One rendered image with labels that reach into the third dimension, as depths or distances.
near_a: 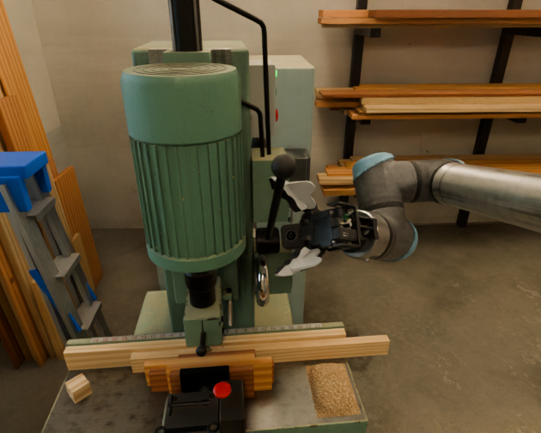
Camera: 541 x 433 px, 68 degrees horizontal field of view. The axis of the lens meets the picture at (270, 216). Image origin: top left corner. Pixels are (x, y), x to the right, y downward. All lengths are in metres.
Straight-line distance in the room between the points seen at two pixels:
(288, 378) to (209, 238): 0.38
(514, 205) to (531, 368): 1.85
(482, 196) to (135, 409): 0.74
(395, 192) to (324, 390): 0.41
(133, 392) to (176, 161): 0.51
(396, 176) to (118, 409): 0.71
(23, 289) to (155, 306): 1.03
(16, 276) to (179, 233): 1.57
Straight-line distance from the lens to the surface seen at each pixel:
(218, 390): 0.72
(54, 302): 1.65
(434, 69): 3.18
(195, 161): 0.59
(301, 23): 2.92
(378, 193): 0.83
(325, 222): 0.66
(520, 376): 2.43
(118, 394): 0.93
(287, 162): 0.54
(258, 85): 0.92
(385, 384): 2.14
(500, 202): 0.72
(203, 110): 0.57
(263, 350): 0.90
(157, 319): 1.22
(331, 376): 0.88
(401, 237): 0.81
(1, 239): 2.08
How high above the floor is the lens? 1.58
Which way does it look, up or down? 27 degrees down
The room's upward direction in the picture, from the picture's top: straight up
